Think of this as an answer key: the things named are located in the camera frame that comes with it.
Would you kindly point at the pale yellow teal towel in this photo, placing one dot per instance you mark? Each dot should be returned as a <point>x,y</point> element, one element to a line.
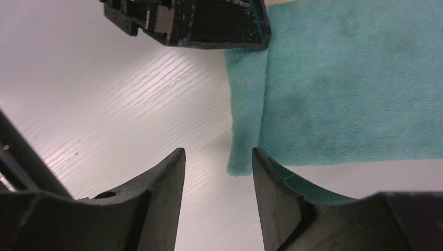
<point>341,82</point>

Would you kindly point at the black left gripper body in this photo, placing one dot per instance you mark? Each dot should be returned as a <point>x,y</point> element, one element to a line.
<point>197,24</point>

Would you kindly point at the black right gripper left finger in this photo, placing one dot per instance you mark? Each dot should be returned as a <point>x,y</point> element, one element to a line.
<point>140,214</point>

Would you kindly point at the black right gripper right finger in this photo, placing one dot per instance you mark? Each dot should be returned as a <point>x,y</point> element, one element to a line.
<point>296,214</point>

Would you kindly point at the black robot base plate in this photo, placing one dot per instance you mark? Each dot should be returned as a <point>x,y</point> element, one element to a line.
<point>22,166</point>

